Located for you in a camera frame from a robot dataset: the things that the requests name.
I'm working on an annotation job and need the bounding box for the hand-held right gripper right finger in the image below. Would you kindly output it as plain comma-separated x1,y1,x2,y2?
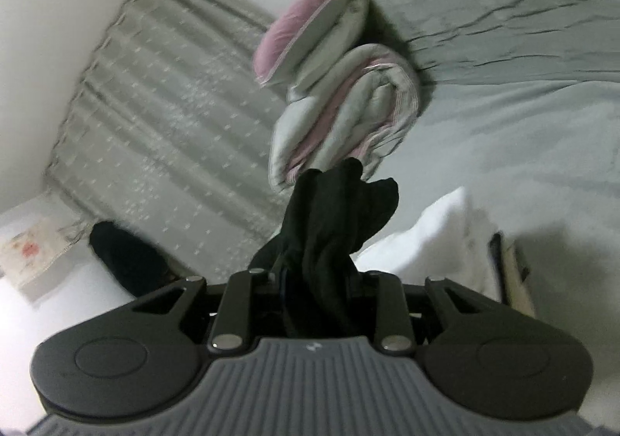
349,270,505,354

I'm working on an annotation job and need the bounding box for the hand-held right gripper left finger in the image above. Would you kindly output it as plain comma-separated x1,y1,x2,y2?
131,269,291,354

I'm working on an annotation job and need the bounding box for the black garment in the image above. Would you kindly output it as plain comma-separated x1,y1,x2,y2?
247,157,400,337

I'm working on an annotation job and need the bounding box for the white folded garment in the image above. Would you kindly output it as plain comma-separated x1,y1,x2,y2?
351,186,505,306

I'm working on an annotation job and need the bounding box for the dark object on floor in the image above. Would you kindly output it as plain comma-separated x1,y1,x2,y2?
88,220,177,298

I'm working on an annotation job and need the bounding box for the grey star-print curtain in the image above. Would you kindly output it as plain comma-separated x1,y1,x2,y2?
46,0,291,277

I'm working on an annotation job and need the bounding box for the folded grey pink quilt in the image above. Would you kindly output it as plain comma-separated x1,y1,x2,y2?
268,43,421,197

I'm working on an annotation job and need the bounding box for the light grey bed sheet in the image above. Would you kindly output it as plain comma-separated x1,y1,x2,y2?
349,72,620,321

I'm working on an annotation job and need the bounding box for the printed floor cloth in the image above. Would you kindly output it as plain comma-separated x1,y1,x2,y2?
0,215,73,289

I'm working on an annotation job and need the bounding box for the pink grey pillow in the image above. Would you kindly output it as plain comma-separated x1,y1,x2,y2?
252,0,374,88

